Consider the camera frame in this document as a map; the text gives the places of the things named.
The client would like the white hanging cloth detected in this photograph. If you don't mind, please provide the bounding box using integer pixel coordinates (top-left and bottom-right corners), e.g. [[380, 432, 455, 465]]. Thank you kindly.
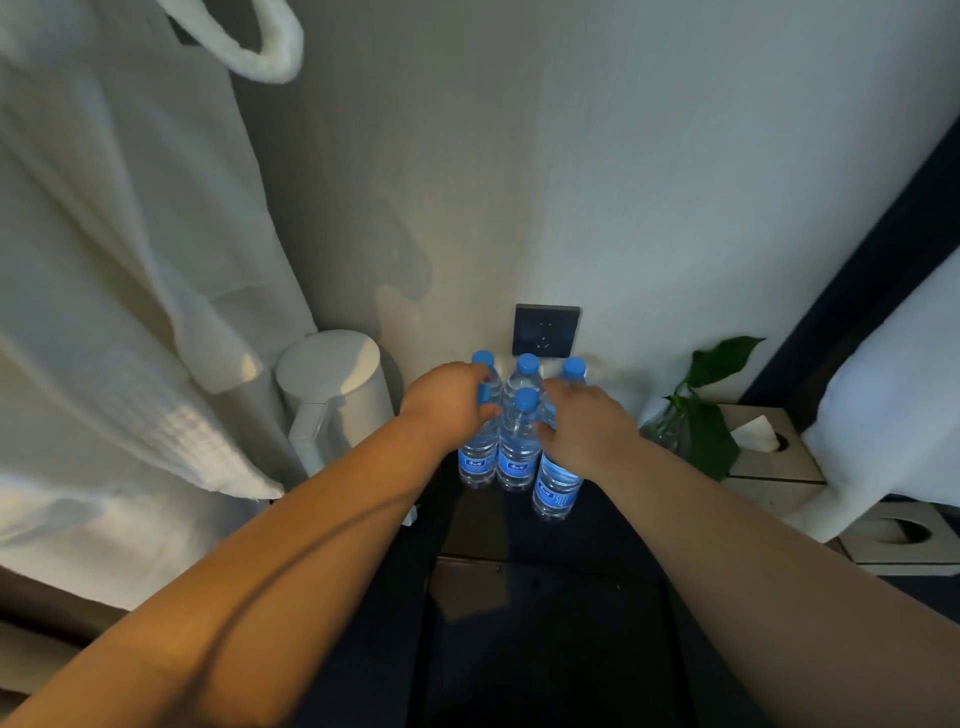
[[783, 247, 960, 545]]

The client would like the black wall frame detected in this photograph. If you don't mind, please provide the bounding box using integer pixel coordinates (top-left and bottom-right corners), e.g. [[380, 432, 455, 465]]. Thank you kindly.
[[738, 112, 960, 430]]

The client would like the group of water bottles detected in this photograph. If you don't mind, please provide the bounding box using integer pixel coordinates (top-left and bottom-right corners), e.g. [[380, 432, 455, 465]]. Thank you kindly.
[[470, 350, 590, 494]]

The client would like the person's right hand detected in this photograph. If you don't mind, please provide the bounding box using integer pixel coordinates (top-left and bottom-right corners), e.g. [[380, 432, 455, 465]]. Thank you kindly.
[[533, 378, 646, 487]]

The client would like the green plant in glass vase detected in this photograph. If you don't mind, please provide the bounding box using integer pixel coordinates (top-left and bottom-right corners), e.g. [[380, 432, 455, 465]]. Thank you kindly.
[[641, 335, 768, 483]]

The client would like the white electric kettle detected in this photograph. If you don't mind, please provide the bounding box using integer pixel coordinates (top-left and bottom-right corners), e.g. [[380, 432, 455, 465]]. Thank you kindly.
[[275, 329, 397, 479]]

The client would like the empty beige tissue box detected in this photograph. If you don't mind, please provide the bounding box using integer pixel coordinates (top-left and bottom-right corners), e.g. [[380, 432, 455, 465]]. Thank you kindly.
[[838, 500, 960, 577]]

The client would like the clear water bottle blue cap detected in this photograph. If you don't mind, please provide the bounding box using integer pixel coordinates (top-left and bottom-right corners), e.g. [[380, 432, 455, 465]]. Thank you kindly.
[[457, 382, 502, 490], [530, 404, 586, 523]]

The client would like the person's left forearm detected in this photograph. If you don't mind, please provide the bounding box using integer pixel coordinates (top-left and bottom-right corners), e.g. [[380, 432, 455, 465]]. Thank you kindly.
[[0, 416, 455, 728]]

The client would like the person's right forearm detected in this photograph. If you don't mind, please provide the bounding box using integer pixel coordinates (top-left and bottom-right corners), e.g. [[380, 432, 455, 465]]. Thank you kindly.
[[596, 440, 960, 728]]

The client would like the white draped cloth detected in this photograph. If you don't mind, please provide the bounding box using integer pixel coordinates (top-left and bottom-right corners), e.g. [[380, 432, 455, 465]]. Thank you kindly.
[[0, 0, 320, 613]]

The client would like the person's left hand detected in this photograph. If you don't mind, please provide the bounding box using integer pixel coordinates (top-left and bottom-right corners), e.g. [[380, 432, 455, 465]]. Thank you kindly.
[[398, 362, 504, 457]]

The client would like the black table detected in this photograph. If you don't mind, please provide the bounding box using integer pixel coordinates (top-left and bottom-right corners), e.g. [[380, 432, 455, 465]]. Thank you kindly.
[[284, 449, 960, 728]]

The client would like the black tray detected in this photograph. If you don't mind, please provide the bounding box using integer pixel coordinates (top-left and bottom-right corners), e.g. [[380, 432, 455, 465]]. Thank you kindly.
[[408, 556, 699, 728]]

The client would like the beige tissue box with tissue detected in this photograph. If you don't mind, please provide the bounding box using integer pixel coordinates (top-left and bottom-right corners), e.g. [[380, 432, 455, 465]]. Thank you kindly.
[[716, 403, 826, 520]]

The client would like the dark grey wall socket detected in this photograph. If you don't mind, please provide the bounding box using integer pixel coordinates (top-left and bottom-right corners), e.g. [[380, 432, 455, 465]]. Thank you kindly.
[[512, 303, 583, 359]]

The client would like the dark grey window curtain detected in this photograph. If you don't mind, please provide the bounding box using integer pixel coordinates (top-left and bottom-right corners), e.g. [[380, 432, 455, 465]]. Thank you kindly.
[[0, 566, 130, 699]]

